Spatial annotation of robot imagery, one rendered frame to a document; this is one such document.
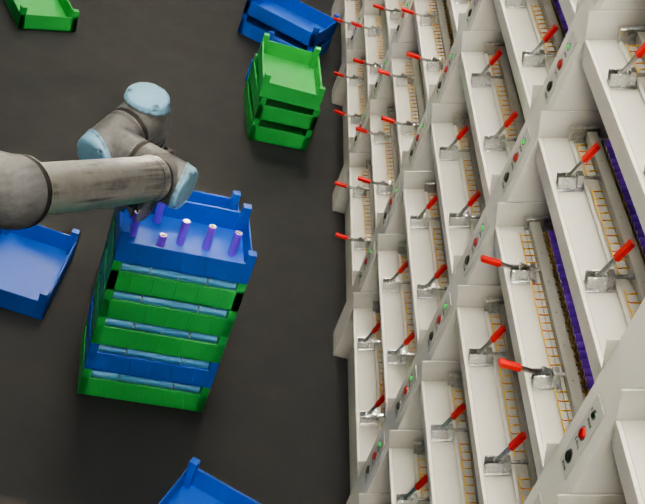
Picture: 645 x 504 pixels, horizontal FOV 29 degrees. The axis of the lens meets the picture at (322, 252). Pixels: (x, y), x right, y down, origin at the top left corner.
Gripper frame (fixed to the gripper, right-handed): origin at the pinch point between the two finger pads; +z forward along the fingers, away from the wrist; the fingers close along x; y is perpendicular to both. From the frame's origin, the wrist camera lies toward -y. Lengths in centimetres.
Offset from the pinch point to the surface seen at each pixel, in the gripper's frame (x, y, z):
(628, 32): 78, -7, -90
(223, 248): 17.6, -9.5, 9.0
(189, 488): 37, 31, 40
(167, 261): 11.6, 6.1, 2.9
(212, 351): 25.5, 4.2, 27.2
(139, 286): 7.8, 10.3, 10.1
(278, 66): -27, -138, 68
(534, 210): 78, 1, -54
